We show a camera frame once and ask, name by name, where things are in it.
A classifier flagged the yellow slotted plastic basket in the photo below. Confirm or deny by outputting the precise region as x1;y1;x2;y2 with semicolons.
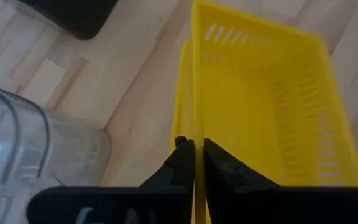
191;0;358;224
168;39;198;156

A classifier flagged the smoky grey plastic basket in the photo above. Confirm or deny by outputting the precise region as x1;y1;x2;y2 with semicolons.
16;0;119;41

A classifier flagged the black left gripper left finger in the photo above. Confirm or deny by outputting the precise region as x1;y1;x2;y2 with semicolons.
26;135;196;224

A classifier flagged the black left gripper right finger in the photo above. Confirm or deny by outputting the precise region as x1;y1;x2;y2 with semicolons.
203;138;358;224

